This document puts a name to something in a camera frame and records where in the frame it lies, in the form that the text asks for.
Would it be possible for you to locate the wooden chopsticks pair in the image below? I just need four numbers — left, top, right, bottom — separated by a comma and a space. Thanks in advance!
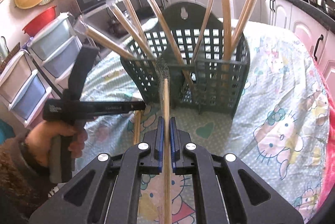
231, 0, 257, 54
147, 0, 196, 102
156, 57, 173, 224
191, 0, 214, 63
74, 17, 136, 60
106, 0, 155, 59
221, 0, 232, 78
122, 0, 149, 48

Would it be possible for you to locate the dark green plastic utensil basket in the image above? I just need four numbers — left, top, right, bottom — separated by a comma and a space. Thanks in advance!
121, 2, 250, 117

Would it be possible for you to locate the person's left hand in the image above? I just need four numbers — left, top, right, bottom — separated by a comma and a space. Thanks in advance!
25, 121, 88, 167

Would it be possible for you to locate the plastic drawer unit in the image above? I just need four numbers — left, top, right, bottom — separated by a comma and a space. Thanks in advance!
1, 12, 82, 129

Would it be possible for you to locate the red plastic basin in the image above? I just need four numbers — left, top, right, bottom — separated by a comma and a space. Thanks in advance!
22, 5, 56, 37

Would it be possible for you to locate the hello kitty patterned tablecloth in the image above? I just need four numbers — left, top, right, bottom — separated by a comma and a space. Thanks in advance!
75, 22, 334, 223

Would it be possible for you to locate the pink towel under cloth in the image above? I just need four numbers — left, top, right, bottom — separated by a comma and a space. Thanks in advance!
313, 58, 335, 211

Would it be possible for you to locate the steel pot on counter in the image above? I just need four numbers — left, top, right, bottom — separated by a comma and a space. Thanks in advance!
321, 0, 335, 19

